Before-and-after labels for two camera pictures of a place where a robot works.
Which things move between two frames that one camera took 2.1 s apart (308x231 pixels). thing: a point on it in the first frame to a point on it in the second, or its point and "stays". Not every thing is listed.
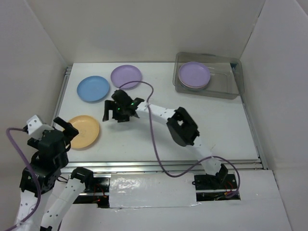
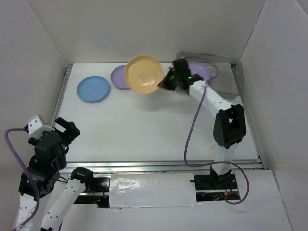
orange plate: (88, 128) to (144, 73)
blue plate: (93, 88) stays
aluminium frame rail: (142, 167) stays
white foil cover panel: (151, 190) stays
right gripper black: (110, 105) to (164, 83)
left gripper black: (70, 130) stays
